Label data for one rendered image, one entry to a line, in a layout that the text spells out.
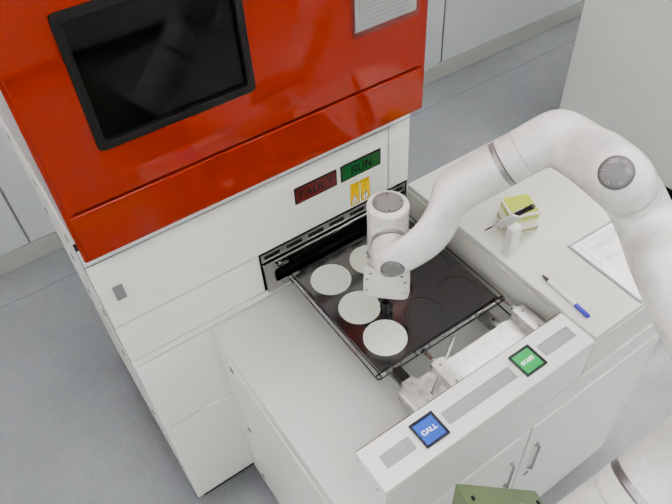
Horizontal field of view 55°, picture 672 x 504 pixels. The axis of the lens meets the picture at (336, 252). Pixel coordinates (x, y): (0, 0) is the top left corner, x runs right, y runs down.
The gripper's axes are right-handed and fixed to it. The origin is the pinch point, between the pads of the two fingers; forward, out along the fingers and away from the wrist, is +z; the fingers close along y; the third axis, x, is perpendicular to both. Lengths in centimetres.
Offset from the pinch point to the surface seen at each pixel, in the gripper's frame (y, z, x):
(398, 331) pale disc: 3.3, 2.1, -5.8
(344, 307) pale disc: -9.8, 2.0, -0.6
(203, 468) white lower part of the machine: -54, 69, -15
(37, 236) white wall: -165, 81, 84
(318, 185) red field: -18.2, -18.3, 18.6
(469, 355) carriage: 19.4, 4.0, -8.9
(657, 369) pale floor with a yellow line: 95, 92, 55
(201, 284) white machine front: -42.2, -5.7, -4.1
